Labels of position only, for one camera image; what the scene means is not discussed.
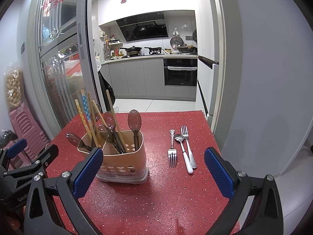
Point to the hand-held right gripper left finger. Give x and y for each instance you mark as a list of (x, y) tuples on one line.
[(88, 173)]

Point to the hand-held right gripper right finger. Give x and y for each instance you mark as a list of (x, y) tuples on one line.
[(218, 173)]

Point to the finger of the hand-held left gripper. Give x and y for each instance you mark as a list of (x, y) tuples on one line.
[(47, 155), (16, 148)]

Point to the beige plastic cutlery holder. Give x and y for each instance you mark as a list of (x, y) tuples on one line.
[(127, 161)]

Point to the wooden chopstick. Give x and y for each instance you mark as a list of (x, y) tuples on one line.
[(110, 105), (90, 102), (82, 117), (96, 113)]

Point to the blue patterned chopstick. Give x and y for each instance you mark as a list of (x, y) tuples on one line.
[(85, 107)]

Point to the person's left hand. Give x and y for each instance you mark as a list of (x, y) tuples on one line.
[(16, 222)]

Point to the black plastic bag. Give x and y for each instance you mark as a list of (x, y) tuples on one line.
[(7, 135)]

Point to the stack of pink stools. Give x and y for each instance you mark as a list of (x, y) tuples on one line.
[(24, 122)]

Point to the plain steel fork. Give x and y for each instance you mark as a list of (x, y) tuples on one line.
[(192, 156)]

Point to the ornate steel fork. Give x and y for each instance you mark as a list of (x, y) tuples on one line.
[(172, 156)]

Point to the clear bag of pale nuts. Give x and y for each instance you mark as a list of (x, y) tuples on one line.
[(14, 88)]

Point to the black trash bag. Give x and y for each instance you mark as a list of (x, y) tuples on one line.
[(106, 88)]

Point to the red plastic basket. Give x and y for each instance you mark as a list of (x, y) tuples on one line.
[(74, 67)]

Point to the black built-in oven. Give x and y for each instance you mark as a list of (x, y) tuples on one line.
[(181, 78)]

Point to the glass sliding door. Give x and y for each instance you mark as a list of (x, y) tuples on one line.
[(83, 53)]

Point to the white towel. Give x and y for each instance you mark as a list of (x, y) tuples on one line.
[(182, 68)]

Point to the condiment bottle rack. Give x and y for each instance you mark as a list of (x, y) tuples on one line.
[(110, 49)]

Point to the black wok with food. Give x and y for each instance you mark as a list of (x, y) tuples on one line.
[(186, 49)]

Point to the black frying pan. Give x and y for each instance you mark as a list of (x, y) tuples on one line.
[(132, 50), (154, 49)]

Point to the round grey trivet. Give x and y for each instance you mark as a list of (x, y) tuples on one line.
[(176, 41)]

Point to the round dark trivet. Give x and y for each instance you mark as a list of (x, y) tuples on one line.
[(195, 35)]

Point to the white refrigerator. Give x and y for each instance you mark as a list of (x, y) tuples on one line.
[(207, 17)]

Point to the black range hood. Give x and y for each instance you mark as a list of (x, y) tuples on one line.
[(137, 19)]

